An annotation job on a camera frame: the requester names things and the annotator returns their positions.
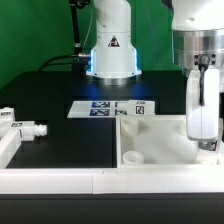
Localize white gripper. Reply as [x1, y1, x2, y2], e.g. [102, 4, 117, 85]
[186, 69, 220, 151]

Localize white square table top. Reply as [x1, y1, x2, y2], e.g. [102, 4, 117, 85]
[116, 115, 224, 168]

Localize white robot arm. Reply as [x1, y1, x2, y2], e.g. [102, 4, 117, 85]
[86, 0, 224, 151]

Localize white marker sheet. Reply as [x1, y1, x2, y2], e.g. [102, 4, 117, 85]
[68, 101, 127, 118]

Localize black vertical pole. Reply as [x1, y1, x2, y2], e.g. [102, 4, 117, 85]
[69, 0, 82, 55]

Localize white U-shaped fence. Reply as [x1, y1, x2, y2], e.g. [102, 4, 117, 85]
[0, 130, 224, 194]

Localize black cable at base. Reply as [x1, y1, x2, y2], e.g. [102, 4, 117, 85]
[38, 53, 92, 72]

